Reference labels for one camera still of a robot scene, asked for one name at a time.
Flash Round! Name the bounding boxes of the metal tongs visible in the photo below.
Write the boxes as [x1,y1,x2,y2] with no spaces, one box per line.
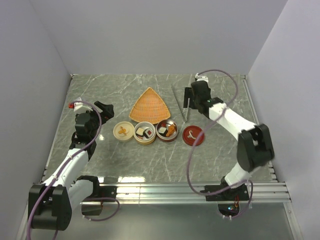
[171,84,191,123]

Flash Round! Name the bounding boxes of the cream lid with orange handle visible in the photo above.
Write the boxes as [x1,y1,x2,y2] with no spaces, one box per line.
[112,121,134,142]

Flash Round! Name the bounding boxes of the sushi roll green centre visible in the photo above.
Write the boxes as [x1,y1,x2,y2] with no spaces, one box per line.
[135,127,145,136]

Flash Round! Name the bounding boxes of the red lid with white handle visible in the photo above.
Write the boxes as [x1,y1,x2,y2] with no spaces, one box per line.
[182,125,202,146]

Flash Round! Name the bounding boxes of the orange fried shrimp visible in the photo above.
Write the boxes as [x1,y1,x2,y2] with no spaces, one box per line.
[165,124,176,138]

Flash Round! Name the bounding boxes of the sushi roll red centre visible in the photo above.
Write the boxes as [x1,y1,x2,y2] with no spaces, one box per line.
[143,127,153,139]

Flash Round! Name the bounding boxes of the sushi roll white centre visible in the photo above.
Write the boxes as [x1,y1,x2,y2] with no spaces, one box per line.
[158,126,168,137]

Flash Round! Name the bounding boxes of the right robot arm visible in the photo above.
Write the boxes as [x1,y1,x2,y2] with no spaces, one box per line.
[183,80,275,200]

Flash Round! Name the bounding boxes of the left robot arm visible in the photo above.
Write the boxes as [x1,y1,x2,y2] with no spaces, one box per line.
[27,98,116,231]

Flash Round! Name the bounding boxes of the woven bamboo tray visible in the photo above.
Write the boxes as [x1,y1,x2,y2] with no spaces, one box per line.
[128,87,171,125]

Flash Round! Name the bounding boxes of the red bowl silver inside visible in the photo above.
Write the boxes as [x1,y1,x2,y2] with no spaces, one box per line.
[155,119,178,142]

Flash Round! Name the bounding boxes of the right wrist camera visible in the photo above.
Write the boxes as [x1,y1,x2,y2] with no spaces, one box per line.
[194,73,209,83]

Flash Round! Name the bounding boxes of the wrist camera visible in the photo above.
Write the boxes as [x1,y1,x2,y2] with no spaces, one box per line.
[194,73,209,83]
[68,97,85,114]

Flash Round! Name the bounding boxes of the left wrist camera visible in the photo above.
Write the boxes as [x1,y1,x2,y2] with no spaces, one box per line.
[68,97,85,114]

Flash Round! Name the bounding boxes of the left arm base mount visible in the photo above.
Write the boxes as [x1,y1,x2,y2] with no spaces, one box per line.
[81,185,118,217]

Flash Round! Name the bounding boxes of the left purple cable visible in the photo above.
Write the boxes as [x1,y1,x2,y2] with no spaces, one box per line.
[26,100,121,240]

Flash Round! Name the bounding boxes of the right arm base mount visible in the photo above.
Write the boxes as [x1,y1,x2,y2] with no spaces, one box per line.
[200,184,253,220]

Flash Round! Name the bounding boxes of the aluminium front rail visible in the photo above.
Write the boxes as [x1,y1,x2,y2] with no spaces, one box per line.
[27,182,292,205]

